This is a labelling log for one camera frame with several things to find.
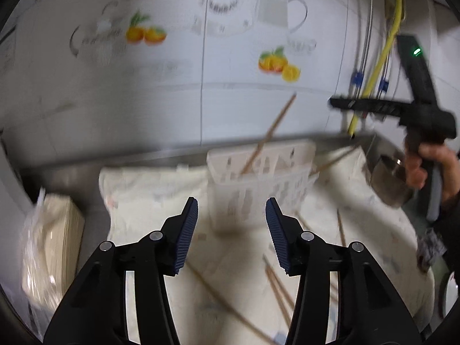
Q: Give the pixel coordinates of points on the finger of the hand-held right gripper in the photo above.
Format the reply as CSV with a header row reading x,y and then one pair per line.
x,y
363,105

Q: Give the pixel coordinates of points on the stainless steel bowl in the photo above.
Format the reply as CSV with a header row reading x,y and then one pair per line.
x,y
390,185

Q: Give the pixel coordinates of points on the dark patterned cloth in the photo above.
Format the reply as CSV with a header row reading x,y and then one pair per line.
x,y
431,249

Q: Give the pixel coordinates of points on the white plastic utensil holder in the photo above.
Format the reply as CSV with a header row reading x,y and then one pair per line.
x,y
251,201

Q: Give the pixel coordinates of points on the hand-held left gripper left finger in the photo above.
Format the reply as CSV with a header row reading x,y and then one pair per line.
x,y
185,233

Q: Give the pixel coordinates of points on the cream quilted printed mat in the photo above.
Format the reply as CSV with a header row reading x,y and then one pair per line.
x,y
143,205

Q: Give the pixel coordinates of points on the person's right hand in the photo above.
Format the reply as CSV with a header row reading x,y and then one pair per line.
x,y
436,161

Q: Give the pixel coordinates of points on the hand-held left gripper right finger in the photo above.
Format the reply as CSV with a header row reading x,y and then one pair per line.
x,y
276,233

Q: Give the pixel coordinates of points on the plastic-wrapped beige paper stack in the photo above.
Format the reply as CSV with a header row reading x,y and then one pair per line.
x,y
50,244

